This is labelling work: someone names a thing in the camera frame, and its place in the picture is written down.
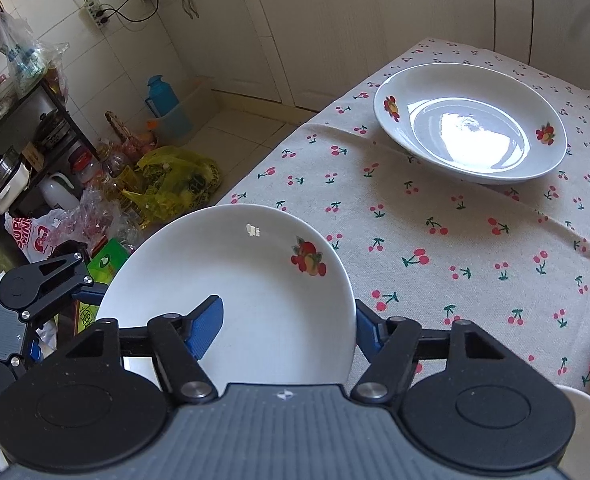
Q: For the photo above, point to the right gripper blue black right finger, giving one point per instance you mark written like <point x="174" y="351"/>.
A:
<point x="395" y="346"/>

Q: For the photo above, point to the right gripper blue black left finger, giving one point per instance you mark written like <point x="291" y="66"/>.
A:
<point x="175" y="343"/>

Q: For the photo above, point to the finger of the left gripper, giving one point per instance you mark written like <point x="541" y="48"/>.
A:
<point x="38" y="291"/>

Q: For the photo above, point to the white plate with fruit print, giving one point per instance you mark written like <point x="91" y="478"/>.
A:
<point x="289" y="316"/>

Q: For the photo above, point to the white bowl front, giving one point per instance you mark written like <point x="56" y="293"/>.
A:
<point x="576" y="460"/>

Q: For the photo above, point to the white kitchen cabinets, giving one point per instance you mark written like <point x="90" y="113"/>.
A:
<point x="306" y="53"/>

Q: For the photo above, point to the white kettle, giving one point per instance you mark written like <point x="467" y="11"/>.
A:
<point x="58" y="192"/>

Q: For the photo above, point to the black shelf rack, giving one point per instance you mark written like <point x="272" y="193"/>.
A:
<point x="37" y="131"/>

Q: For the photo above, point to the yellow plastic bag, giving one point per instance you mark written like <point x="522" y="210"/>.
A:
<point x="171" y="182"/>

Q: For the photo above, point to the cherry print tablecloth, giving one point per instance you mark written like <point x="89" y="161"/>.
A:
<point x="515" y="259"/>

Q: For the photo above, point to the blue thermos jug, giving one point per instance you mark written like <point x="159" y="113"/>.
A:
<point x="161" y="98"/>

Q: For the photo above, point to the white power strip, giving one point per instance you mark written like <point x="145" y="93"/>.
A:
<point x="97" y="13"/>

